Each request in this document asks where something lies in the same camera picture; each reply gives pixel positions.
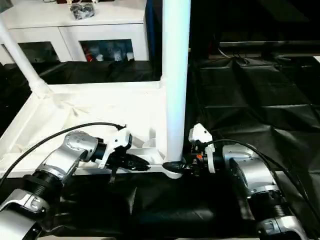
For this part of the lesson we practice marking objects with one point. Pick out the white plastic table top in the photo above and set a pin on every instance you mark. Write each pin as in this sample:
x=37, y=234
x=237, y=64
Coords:
x=87, y=105

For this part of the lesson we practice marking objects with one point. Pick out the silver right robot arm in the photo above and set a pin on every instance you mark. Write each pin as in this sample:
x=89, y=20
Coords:
x=252, y=172

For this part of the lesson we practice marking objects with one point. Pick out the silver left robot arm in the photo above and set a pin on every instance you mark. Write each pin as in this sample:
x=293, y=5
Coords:
x=75, y=145

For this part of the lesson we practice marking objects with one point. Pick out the black glossy mat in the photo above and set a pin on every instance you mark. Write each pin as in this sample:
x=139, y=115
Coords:
x=250, y=100

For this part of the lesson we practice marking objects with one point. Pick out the small white jar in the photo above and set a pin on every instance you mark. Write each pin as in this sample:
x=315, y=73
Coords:
x=117, y=57
x=130, y=56
x=99, y=58

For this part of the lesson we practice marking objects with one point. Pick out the red bottle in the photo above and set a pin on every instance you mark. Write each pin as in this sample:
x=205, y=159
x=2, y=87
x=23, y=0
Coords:
x=89, y=57

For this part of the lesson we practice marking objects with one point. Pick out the white sideboard cabinet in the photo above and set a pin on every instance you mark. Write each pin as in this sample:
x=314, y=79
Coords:
x=100, y=30

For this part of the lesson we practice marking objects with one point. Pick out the long black bar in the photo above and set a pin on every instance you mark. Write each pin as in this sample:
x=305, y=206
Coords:
x=270, y=44

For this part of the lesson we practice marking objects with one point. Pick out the bag of black parts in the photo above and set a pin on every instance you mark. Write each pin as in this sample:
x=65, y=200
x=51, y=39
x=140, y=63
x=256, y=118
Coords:
x=83, y=11

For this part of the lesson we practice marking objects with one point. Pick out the white flat panel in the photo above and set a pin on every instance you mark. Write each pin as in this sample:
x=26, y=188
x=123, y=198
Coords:
x=317, y=58

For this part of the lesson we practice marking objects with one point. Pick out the black framed plaque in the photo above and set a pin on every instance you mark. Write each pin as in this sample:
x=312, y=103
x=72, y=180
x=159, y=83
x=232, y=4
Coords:
x=61, y=1

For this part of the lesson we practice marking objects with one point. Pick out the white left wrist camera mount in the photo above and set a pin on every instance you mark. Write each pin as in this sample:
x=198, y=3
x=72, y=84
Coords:
x=117, y=140

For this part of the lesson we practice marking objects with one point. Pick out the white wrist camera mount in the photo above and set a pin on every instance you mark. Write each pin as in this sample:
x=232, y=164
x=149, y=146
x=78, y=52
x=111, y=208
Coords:
x=200, y=132
x=117, y=140

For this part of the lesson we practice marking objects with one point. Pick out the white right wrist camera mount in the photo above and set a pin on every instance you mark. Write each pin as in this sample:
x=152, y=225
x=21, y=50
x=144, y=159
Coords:
x=200, y=132

